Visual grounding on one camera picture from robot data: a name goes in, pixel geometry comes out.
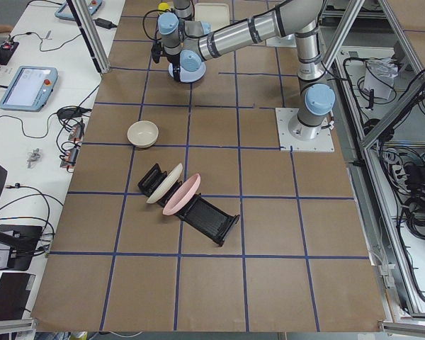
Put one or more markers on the cream plate in rack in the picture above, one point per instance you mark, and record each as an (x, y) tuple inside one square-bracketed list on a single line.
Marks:
[(166, 184)]

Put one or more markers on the white rectangular tray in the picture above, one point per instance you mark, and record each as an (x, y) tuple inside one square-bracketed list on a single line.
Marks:
[(217, 14)]

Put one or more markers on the blue teach pendant near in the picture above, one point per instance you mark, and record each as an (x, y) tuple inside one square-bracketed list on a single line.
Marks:
[(29, 89)]

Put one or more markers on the black power adapter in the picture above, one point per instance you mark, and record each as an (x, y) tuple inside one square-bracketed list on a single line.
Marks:
[(103, 23)]

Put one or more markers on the black dish rack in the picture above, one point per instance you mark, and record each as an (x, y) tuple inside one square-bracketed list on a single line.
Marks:
[(198, 212)]

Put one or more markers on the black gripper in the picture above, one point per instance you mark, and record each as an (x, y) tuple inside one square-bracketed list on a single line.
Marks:
[(175, 59)]

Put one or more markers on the aluminium frame post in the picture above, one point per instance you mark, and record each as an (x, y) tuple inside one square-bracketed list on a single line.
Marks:
[(90, 35)]

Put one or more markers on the pink plate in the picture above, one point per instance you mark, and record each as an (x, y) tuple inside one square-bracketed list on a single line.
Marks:
[(182, 196)]

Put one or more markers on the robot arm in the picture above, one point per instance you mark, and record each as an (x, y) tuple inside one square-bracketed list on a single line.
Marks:
[(188, 44), (184, 9)]

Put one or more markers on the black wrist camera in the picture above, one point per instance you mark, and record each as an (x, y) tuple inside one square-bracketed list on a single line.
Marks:
[(157, 51)]

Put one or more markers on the light blue plate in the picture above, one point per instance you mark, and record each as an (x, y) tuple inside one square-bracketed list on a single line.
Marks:
[(190, 77)]

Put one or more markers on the cream bowl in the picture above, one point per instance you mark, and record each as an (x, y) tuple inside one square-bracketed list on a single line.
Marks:
[(143, 134)]

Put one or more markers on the yellow lemon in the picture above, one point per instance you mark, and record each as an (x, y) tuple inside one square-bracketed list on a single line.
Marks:
[(163, 7)]

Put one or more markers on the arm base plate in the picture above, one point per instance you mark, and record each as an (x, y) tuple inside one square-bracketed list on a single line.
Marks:
[(295, 137), (287, 41)]

